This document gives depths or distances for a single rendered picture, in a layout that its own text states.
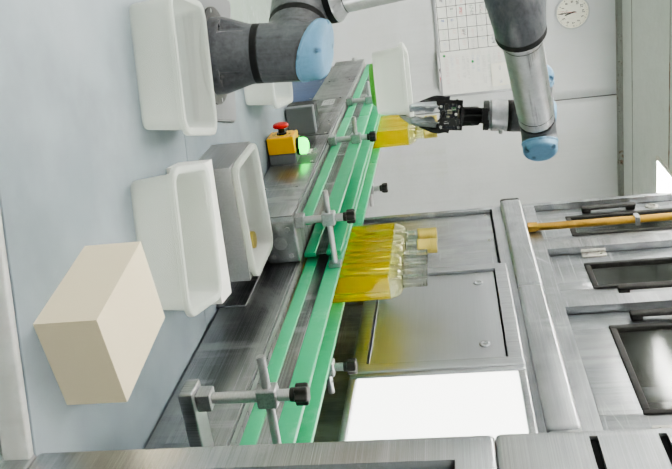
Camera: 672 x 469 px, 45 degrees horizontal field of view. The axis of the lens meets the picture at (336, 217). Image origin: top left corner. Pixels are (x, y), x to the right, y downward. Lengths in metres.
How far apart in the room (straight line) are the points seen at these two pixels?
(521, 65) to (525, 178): 6.39
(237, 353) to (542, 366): 0.59
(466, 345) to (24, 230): 1.00
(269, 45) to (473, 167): 6.41
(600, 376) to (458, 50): 6.12
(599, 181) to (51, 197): 7.29
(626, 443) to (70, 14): 0.83
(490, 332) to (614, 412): 0.32
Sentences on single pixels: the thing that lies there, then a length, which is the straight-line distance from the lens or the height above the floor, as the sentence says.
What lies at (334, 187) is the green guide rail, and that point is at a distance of 1.88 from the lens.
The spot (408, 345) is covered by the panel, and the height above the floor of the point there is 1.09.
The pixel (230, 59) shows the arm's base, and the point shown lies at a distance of 1.57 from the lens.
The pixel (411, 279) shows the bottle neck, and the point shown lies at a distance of 1.67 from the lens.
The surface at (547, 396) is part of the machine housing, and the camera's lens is 1.53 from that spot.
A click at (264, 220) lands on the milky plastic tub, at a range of 1.63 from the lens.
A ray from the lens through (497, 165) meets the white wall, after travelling 7.89.
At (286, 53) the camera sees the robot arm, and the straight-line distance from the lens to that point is 1.55.
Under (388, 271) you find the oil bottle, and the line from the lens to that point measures 1.67.
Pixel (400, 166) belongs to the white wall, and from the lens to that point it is 7.88.
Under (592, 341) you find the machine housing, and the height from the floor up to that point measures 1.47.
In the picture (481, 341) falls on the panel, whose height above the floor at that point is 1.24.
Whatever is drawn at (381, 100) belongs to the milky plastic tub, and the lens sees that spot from 1.90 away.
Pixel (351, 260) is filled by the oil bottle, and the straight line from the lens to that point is 1.74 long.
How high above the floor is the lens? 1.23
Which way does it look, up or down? 9 degrees down
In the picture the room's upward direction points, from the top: 85 degrees clockwise
